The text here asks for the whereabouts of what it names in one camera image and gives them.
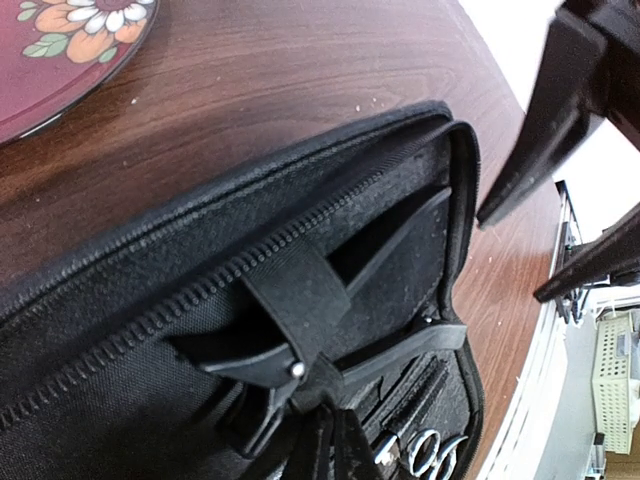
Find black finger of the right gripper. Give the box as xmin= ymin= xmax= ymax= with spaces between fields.
xmin=534 ymin=204 xmax=639 ymax=303

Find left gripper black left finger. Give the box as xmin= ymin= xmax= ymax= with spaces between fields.
xmin=281 ymin=403 xmax=339 ymax=480

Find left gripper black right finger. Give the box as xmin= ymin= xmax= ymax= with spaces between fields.
xmin=333 ymin=410 xmax=380 ymax=480

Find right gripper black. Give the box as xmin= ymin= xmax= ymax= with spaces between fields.
xmin=476 ymin=1 xmax=639 ymax=229

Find silver thinning scissors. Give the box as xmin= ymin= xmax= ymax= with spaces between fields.
xmin=374 ymin=428 xmax=469 ymax=480

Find black zippered tool case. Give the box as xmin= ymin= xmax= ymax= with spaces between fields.
xmin=1 ymin=102 xmax=484 ymax=479

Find black hair clip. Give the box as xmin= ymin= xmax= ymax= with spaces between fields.
xmin=172 ymin=321 xmax=466 ymax=389

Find white perforated storage basket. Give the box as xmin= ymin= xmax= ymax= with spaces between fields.
xmin=591 ymin=310 xmax=639 ymax=455

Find red floral plate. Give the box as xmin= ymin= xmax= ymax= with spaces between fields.
xmin=1 ymin=1 xmax=159 ymax=144

